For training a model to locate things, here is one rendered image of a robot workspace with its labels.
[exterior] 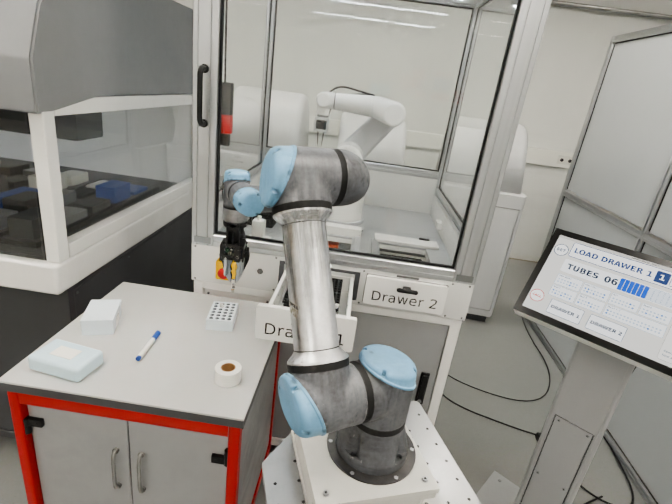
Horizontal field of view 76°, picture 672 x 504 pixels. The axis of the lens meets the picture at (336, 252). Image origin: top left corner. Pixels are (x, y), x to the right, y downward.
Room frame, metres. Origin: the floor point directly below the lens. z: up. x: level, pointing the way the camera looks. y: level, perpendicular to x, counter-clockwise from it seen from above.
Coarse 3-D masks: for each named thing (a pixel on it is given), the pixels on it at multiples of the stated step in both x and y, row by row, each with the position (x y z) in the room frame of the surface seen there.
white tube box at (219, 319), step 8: (216, 304) 1.27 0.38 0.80; (224, 304) 1.28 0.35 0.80; (232, 304) 1.29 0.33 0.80; (216, 312) 1.22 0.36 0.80; (224, 312) 1.23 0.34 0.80; (232, 312) 1.23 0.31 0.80; (208, 320) 1.17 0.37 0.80; (216, 320) 1.17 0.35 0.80; (224, 320) 1.18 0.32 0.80; (232, 320) 1.18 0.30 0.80; (208, 328) 1.17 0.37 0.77; (216, 328) 1.17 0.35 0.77; (224, 328) 1.17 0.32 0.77; (232, 328) 1.18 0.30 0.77
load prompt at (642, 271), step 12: (576, 252) 1.28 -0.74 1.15; (588, 252) 1.26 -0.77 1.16; (600, 252) 1.25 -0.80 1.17; (600, 264) 1.22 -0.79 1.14; (612, 264) 1.21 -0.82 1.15; (624, 264) 1.20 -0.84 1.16; (636, 264) 1.19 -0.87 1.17; (636, 276) 1.16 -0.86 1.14; (648, 276) 1.15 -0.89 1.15; (660, 276) 1.14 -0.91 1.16
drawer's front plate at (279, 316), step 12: (264, 312) 1.07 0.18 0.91; (276, 312) 1.07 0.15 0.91; (288, 312) 1.07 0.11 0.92; (264, 324) 1.07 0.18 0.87; (276, 324) 1.07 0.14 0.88; (288, 324) 1.07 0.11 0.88; (348, 324) 1.06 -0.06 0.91; (264, 336) 1.07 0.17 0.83; (276, 336) 1.07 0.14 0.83; (348, 336) 1.06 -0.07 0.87; (348, 348) 1.06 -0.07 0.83
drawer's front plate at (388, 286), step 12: (372, 276) 1.38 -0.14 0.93; (372, 288) 1.38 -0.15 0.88; (384, 288) 1.38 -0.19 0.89; (396, 288) 1.38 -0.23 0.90; (420, 288) 1.38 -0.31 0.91; (432, 288) 1.38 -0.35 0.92; (444, 288) 1.38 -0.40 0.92; (372, 300) 1.38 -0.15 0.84; (384, 300) 1.38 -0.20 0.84; (396, 300) 1.38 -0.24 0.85; (408, 300) 1.38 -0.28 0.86; (444, 300) 1.37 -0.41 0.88; (432, 312) 1.38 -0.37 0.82
